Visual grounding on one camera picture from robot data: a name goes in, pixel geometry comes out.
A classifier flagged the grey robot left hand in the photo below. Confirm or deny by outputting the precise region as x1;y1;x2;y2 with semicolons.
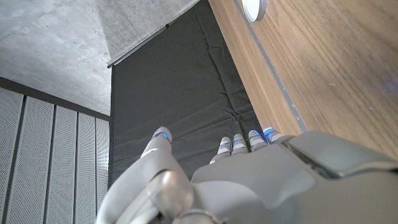
95;126;398;224

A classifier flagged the white round jar lid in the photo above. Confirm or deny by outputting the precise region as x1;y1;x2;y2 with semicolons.
241;0;267;23

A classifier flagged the black backdrop curtain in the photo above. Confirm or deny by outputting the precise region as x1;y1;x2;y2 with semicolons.
107;0;264;187

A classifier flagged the black backdrop stand pole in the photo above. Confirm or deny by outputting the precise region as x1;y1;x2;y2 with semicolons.
106;23;171;69

